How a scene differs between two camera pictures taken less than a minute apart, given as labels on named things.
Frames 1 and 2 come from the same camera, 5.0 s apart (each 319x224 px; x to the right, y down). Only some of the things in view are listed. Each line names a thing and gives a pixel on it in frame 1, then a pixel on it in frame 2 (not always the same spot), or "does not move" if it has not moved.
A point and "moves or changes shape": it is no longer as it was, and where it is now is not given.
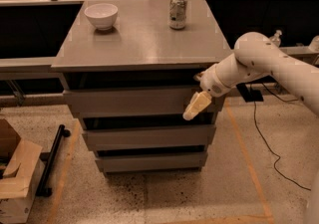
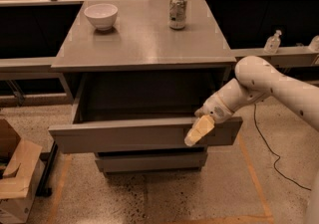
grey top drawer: (129, 101) moves or changes shape
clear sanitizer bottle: (275, 40) does not move
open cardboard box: (21, 169) does not move
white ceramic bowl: (102, 15) does not move
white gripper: (211, 81) → (215, 108)
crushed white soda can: (177, 11) does not move
